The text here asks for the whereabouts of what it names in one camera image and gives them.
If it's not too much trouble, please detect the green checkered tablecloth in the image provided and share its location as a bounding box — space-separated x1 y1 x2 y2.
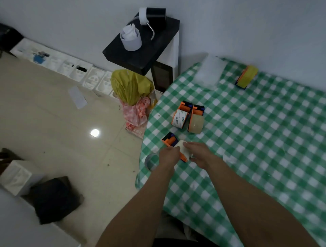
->
135 57 326 247

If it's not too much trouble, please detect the yellow tape roll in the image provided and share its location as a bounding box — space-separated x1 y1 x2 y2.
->
238 65 259 89

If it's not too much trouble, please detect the black chair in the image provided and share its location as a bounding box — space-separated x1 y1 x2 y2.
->
0 23 25 58

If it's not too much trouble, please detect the person's right forearm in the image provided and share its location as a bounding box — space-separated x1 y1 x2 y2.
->
205 156 320 247

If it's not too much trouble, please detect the white cabinet with black top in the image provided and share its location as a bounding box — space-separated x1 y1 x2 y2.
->
102 16 181 93

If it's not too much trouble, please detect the pink plastic bag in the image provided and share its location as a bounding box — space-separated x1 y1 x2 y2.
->
120 96 151 132

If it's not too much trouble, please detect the white carton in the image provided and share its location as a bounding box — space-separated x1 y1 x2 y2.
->
0 159 45 197

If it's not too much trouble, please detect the white board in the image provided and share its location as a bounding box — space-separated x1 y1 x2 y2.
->
0 189 82 247

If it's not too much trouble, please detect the person's right hand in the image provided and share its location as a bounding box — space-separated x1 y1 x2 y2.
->
183 141 217 170

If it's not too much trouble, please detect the beige tape roll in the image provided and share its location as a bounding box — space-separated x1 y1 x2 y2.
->
174 139 193 161

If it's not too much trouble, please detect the row of white boxes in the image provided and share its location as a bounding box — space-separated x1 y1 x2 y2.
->
10 38 114 96

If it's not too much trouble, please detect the black label printer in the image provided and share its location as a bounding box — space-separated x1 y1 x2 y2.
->
139 7 167 41

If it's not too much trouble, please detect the orange blue tape dispenser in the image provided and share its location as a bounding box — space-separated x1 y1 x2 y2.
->
162 132 189 163
188 104 205 134
235 67 251 90
171 100 193 129

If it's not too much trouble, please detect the person's left forearm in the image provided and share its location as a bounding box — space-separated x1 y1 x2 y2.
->
96 163 176 247

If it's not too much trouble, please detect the blue object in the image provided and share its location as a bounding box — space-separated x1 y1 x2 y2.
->
33 52 50 64

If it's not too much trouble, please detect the person's left hand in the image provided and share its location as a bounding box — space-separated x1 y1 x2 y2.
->
158 146 181 170

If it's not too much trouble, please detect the white foam pad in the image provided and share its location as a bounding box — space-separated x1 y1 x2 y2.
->
193 55 229 88

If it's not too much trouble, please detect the white printed tape roll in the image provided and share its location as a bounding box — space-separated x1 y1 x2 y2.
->
172 109 189 129

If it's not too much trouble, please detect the yellow plastic bag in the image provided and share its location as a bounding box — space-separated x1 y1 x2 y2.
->
110 69 155 106

